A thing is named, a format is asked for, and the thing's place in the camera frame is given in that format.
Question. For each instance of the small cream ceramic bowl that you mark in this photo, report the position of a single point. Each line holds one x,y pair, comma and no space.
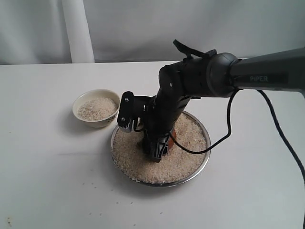
90,95

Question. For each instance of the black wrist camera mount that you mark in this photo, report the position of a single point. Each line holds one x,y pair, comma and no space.
132,112

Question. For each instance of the white backdrop curtain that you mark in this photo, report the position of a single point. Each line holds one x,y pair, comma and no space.
87,31

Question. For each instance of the round metal rice plate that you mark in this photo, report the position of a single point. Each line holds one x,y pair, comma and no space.
190,179

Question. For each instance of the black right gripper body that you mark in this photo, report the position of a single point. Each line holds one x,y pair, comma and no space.
162,113

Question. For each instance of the white rice grains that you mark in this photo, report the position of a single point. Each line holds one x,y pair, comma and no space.
97,109

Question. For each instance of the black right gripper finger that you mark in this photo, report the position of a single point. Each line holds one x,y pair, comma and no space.
156,148

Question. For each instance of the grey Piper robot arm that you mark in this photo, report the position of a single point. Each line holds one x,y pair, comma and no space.
215,75

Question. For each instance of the spilled rice grains on table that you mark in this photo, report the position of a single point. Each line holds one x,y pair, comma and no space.
101,193

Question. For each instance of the rice pile in plate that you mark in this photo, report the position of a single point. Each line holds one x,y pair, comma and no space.
133,162

